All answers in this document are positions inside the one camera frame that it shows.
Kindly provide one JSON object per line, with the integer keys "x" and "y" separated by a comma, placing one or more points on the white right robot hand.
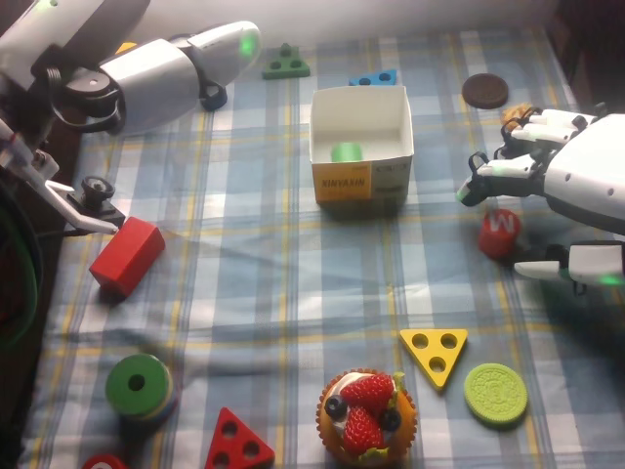
{"x": 586, "y": 171}

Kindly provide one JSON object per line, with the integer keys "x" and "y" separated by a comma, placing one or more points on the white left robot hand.
{"x": 156, "y": 83}

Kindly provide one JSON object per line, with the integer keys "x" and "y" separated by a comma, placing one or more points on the red cylinder block letter M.
{"x": 498, "y": 237}

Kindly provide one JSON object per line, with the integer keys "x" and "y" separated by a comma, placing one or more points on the green cylinder block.
{"x": 346, "y": 152}

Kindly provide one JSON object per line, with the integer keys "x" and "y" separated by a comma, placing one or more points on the white paper box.
{"x": 361, "y": 185}

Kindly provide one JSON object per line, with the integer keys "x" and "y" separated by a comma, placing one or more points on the toy peach cream cake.
{"x": 127, "y": 47}

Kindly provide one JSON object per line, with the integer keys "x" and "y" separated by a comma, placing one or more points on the tan toy biscuit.
{"x": 515, "y": 113}

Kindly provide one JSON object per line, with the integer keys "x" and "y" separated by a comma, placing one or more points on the brown chocolate toy cookie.
{"x": 485, "y": 91}

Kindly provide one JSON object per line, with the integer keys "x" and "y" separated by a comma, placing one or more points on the green triangle block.
{"x": 285, "y": 66}

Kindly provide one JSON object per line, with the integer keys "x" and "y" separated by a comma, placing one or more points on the red rectangular block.
{"x": 127, "y": 256}

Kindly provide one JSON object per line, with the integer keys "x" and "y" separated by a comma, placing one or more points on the blue triangle block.
{"x": 371, "y": 78}

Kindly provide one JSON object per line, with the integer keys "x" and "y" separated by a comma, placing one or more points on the yellow triangle block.
{"x": 442, "y": 356}

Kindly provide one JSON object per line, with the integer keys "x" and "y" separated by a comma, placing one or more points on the green toy sandwich cookie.
{"x": 495, "y": 396}

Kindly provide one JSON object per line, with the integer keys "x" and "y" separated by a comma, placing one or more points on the blue plaid tablecloth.
{"x": 303, "y": 293}

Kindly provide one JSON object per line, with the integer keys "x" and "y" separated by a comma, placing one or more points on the toy strawberry tart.
{"x": 366, "y": 420}

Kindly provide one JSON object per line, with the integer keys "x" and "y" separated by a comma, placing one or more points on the red triangle block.
{"x": 234, "y": 447}

